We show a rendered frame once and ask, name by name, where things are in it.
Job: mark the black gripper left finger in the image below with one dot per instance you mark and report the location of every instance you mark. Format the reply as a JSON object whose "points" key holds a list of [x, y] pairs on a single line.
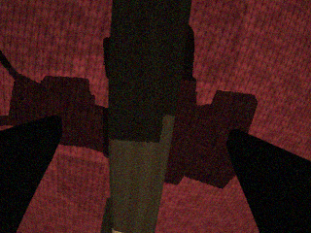
{"points": [[26, 152]]}

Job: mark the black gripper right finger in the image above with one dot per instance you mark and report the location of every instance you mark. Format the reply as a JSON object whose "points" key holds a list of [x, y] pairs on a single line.
{"points": [[277, 183]]}

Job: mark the wooden post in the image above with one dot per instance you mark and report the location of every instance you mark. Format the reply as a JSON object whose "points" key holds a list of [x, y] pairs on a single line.
{"points": [[107, 226]]}

